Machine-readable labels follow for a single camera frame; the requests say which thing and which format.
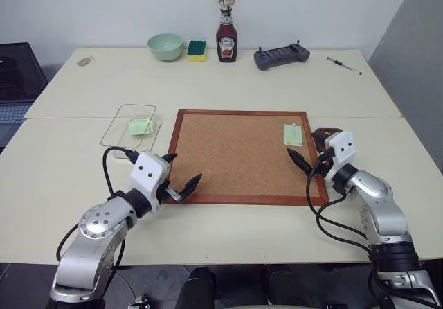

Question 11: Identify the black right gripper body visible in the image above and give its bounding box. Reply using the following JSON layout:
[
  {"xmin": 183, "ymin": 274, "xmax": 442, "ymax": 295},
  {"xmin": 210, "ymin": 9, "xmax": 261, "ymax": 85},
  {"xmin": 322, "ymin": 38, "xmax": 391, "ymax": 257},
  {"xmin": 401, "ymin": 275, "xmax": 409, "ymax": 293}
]
[{"xmin": 312, "ymin": 148, "xmax": 336, "ymax": 178}]

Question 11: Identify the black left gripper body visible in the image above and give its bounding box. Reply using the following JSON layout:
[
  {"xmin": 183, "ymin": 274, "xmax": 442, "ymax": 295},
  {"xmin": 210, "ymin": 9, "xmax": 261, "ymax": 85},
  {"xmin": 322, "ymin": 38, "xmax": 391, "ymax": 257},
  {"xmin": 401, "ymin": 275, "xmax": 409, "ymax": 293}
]
[{"xmin": 154, "ymin": 162, "xmax": 183, "ymax": 207}]

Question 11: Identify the grey handheld controller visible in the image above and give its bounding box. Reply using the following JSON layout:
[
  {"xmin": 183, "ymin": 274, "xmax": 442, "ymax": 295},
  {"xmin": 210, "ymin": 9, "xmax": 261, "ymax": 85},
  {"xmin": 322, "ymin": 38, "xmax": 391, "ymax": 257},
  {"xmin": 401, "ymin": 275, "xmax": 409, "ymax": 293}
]
[{"xmin": 253, "ymin": 39, "xmax": 311, "ymax": 71}]

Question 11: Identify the dark rounded shape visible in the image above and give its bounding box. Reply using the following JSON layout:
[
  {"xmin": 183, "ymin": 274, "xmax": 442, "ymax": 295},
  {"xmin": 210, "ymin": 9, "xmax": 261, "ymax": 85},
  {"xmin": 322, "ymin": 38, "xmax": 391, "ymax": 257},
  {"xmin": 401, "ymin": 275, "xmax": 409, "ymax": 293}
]
[{"xmin": 175, "ymin": 266, "xmax": 217, "ymax": 309}]

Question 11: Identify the green sticky note pad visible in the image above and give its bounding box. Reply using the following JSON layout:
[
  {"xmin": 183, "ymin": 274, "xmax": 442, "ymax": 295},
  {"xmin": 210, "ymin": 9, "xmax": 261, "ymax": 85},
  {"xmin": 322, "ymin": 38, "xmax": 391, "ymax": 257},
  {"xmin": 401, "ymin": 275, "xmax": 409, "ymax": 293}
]
[{"xmin": 127, "ymin": 117, "xmax": 157, "ymax": 137}]

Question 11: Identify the pale green paper note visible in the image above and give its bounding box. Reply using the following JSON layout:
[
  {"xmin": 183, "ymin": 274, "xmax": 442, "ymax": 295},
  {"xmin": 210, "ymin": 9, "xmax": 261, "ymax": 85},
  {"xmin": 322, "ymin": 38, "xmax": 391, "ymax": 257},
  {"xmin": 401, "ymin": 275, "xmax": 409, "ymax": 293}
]
[{"xmin": 282, "ymin": 123, "xmax": 303, "ymax": 148}]

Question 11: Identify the cork board with brown frame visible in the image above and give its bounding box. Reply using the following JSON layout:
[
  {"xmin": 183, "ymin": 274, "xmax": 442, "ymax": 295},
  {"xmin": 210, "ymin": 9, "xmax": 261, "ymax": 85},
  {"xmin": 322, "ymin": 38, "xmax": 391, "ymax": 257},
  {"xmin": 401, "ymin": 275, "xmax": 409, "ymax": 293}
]
[{"xmin": 162, "ymin": 109, "xmax": 329, "ymax": 207}]

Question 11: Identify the red ketchup bottle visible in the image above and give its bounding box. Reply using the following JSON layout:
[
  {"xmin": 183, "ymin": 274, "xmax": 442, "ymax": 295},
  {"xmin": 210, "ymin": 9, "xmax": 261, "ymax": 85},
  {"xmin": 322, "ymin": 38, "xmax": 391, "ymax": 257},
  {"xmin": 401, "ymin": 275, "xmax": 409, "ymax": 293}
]
[{"xmin": 215, "ymin": 6, "xmax": 239, "ymax": 64}]

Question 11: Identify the dark laptop computer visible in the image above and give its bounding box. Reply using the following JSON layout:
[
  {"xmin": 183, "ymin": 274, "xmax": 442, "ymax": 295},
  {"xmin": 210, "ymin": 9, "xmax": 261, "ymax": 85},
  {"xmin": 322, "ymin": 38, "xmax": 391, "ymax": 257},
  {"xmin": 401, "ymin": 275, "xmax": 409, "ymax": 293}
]
[{"xmin": 0, "ymin": 42, "xmax": 48, "ymax": 155}]

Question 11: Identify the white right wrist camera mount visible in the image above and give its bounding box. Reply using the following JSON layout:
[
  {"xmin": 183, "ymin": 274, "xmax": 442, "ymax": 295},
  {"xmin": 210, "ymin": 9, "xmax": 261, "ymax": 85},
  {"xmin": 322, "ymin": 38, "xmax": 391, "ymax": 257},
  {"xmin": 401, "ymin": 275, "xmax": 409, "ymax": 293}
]
[{"xmin": 324, "ymin": 130, "xmax": 356, "ymax": 186}]

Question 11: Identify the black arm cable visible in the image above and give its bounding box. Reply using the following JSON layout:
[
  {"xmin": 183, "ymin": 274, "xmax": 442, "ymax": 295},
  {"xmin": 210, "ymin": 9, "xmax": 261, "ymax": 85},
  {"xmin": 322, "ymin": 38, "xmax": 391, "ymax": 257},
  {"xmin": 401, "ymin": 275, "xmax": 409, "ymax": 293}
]
[
  {"xmin": 305, "ymin": 148, "xmax": 374, "ymax": 255},
  {"xmin": 55, "ymin": 145, "xmax": 140, "ymax": 272}
]

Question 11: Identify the pale green bowl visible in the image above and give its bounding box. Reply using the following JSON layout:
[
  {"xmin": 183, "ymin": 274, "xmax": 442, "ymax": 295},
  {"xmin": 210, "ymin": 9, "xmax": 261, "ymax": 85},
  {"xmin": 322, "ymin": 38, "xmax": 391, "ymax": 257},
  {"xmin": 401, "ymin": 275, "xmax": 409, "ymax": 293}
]
[{"xmin": 147, "ymin": 33, "xmax": 183, "ymax": 62}]

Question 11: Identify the grey partition panel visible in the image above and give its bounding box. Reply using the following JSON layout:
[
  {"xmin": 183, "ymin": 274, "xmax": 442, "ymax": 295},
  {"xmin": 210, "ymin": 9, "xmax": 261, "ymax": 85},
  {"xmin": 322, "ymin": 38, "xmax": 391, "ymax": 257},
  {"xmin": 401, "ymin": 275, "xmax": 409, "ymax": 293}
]
[{"xmin": 368, "ymin": 0, "xmax": 443, "ymax": 175}]

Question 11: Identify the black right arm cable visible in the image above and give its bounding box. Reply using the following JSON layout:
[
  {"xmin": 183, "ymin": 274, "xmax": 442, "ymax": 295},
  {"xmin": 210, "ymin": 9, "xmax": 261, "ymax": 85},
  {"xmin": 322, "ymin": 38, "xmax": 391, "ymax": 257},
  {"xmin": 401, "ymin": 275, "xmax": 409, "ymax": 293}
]
[{"xmin": 305, "ymin": 148, "xmax": 374, "ymax": 255}]

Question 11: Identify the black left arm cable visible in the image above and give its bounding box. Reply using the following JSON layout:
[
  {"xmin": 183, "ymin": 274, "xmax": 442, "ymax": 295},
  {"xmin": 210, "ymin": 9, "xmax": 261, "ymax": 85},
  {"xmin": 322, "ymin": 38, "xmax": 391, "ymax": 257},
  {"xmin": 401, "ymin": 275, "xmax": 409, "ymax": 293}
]
[{"xmin": 55, "ymin": 145, "xmax": 140, "ymax": 272}]

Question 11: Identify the yellow and green sponge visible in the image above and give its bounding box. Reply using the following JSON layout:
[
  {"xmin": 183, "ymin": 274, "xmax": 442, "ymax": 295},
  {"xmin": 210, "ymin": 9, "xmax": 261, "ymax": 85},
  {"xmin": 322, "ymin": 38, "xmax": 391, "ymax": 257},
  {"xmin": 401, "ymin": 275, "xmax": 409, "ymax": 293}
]
[{"xmin": 186, "ymin": 39, "xmax": 208, "ymax": 64}]

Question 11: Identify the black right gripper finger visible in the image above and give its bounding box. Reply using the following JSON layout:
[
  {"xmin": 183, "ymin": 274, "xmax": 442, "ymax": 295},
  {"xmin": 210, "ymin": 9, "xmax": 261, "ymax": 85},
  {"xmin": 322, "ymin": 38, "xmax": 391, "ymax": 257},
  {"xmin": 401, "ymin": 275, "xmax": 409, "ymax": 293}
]
[
  {"xmin": 309, "ymin": 127, "xmax": 343, "ymax": 151},
  {"xmin": 287, "ymin": 148, "xmax": 313, "ymax": 176}
]

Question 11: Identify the clear plastic tray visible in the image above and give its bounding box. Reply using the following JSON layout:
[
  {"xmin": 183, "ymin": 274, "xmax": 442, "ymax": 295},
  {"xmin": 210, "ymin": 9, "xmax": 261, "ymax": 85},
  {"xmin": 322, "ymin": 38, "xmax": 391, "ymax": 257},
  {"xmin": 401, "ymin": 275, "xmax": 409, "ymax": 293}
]
[{"xmin": 100, "ymin": 103, "xmax": 163, "ymax": 161}]

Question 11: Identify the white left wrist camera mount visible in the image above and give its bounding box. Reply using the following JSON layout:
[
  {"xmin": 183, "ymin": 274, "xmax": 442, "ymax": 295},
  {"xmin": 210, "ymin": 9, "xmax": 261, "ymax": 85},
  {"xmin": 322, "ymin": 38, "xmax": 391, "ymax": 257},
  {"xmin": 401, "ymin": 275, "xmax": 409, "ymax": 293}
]
[{"xmin": 129, "ymin": 152, "xmax": 171, "ymax": 215}]

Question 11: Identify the black and silver pen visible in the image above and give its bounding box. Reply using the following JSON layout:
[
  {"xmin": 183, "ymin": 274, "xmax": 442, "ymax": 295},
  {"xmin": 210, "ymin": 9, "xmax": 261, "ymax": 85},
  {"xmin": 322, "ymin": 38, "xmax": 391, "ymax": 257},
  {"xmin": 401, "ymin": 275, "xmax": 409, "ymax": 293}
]
[{"xmin": 326, "ymin": 56, "xmax": 364, "ymax": 76}]

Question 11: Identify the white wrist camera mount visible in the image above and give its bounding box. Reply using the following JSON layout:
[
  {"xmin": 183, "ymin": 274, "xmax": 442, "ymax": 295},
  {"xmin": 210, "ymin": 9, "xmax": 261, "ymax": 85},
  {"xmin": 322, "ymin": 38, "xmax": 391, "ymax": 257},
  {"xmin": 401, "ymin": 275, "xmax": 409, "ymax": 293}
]
[
  {"xmin": 129, "ymin": 152, "xmax": 171, "ymax": 215},
  {"xmin": 324, "ymin": 130, "xmax": 356, "ymax": 186}
]

